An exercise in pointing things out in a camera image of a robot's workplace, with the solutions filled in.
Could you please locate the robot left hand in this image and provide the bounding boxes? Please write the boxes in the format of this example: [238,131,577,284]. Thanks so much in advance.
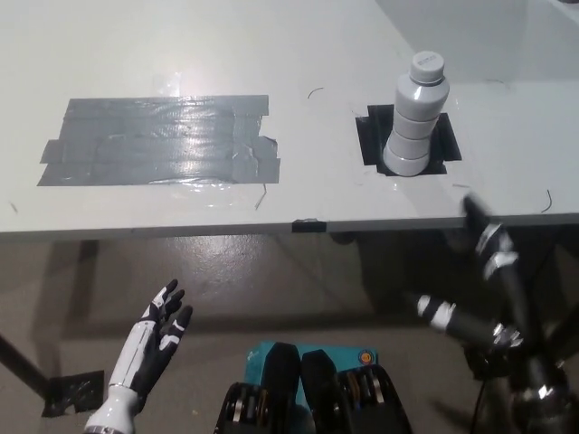
[109,278,195,393]

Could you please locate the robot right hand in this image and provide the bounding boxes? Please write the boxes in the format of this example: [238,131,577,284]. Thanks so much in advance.
[415,193,571,390]

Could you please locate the white ribbed plastic bottle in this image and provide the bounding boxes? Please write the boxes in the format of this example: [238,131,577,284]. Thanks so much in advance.
[382,51,453,177]

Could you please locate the robot torso black teal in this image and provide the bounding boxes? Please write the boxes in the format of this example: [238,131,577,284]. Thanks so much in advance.
[216,341,413,434]

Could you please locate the black diagonal pole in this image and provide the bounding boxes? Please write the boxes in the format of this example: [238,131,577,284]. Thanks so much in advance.
[0,333,52,401]

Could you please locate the black tape square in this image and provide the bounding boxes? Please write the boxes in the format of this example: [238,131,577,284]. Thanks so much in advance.
[355,103,463,177]

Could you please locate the small black tape strip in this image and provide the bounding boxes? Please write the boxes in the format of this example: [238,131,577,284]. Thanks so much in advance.
[291,219,327,234]

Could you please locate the grey duct tape patch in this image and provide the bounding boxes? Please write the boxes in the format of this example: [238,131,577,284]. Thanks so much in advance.
[35,94,281,187]

